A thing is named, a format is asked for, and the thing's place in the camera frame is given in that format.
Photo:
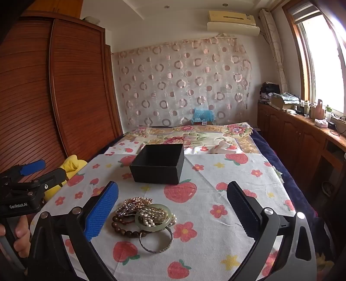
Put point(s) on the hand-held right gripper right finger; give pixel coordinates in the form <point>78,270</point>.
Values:
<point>240,208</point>

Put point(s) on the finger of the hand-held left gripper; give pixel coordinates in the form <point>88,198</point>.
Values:
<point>32,166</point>
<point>52,179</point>

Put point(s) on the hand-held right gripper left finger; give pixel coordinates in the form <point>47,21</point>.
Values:
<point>100,216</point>

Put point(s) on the pale green jade bangle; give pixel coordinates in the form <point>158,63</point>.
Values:
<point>141,226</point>

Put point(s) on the thin silver bangle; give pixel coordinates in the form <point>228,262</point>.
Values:
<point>151,250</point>

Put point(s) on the black square box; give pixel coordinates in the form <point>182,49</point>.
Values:
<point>156,170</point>

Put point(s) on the person's left hand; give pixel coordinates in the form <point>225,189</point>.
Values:
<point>21,232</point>

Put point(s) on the yellow plush toy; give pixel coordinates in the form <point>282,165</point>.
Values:
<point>73,164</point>

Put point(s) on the strawberry print white cloth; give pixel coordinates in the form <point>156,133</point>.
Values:
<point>210,194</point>

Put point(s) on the dark blue bed sheet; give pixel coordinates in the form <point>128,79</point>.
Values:
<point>273,162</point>

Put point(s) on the brown wooden wardrobe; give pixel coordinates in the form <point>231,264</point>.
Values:
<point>67,94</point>

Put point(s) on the long wooden cabinet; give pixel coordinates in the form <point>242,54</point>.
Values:
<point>292,132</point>

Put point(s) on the floral blanket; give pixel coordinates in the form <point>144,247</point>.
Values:
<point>173,139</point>

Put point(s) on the blue plastic bag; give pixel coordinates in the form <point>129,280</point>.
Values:
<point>202,114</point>

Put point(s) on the cardboard box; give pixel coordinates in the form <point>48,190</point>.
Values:
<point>277,102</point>

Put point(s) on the white tissue pack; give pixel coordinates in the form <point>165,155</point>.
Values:
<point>321,123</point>

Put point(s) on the dark pile of clothes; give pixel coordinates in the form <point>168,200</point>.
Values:
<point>269,90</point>

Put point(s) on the folded teal cloth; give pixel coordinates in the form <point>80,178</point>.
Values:
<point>289,97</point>

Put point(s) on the pink bottle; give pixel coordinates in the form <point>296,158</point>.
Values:
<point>320,109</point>

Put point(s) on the patterned window curtain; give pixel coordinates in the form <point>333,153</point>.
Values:
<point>275,54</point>

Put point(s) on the beige air conditioner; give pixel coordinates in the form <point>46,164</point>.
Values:
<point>232,23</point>

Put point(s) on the circle pattern wall curtain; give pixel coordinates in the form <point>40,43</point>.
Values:
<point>183,81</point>

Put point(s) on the wooden frame window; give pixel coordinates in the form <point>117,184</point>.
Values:
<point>319,54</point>

